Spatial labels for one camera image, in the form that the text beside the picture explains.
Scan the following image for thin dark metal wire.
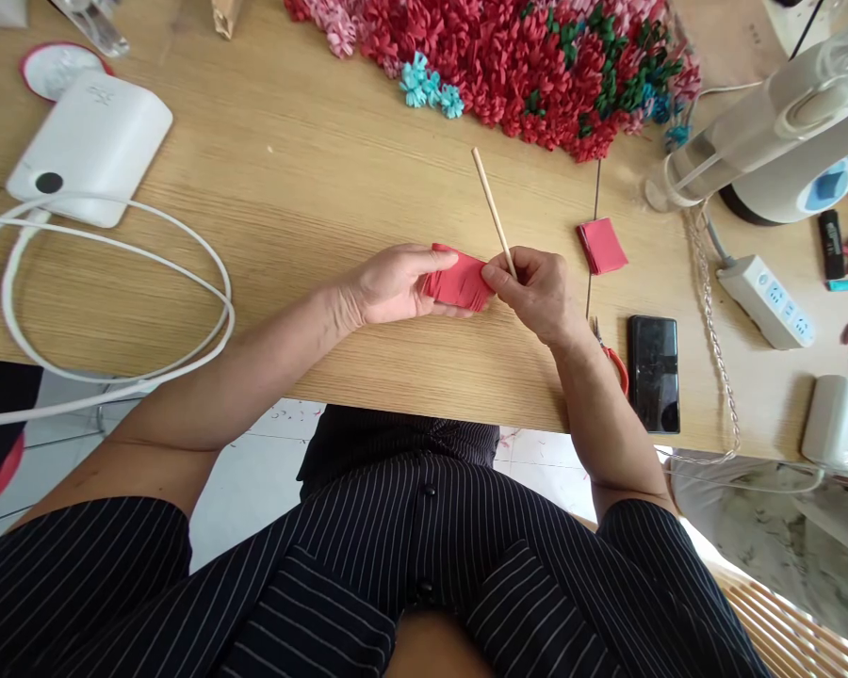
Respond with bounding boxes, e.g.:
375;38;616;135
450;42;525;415
584;157;603;320

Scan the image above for person's right hand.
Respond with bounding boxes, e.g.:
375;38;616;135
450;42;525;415
480;245;589;348

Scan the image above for white rounded power bank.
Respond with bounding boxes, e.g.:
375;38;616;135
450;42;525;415
5;69;175;230

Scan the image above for clear plastic object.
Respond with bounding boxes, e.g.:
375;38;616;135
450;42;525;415
50;0;131;59

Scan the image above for brown paper sheet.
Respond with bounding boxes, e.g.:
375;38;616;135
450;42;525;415
672;0;790;89

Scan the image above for person's left hand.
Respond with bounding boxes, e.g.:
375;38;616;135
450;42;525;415
338;243;479;331

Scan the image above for braided twine cord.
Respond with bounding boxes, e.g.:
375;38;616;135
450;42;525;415
660;201;743;467

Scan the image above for thin white adapter cable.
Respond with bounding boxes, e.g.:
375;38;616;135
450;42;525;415
653;444;848;496

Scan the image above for pile of paper flowers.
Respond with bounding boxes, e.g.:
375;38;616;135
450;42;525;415
284;0;704;165

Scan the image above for person's body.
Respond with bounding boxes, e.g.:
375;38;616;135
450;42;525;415
0;403;773;678

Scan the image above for white power adapter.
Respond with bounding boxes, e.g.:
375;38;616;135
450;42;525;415
801;375;848;475

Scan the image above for white power strip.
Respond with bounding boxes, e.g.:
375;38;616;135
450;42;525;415
716;253;817;351

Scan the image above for black marker pen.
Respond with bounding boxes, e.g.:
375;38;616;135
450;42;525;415
818;208;847;283

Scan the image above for red rimmed round lid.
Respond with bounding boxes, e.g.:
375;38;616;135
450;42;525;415
19;41;116;105

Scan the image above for black smartphone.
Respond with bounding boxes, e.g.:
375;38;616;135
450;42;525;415
627;315;682;435

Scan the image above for red fringed paper strip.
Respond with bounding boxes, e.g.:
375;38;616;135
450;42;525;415
417;242;497;314

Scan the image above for stack of red paper squares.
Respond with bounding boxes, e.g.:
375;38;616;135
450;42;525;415
576;217;630;277

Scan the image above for thin wooden stick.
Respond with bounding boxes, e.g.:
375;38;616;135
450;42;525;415
471;146;519;280

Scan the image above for red handled scissors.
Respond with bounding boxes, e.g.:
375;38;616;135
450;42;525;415
590;315;631;398

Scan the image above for black and red object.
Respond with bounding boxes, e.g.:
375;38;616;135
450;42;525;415
0;356;45;521

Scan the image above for wooden slatted chair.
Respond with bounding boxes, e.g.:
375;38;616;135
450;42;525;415
706;557;848;678

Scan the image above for white looped cable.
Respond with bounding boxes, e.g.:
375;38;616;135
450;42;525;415
0;191;236;430

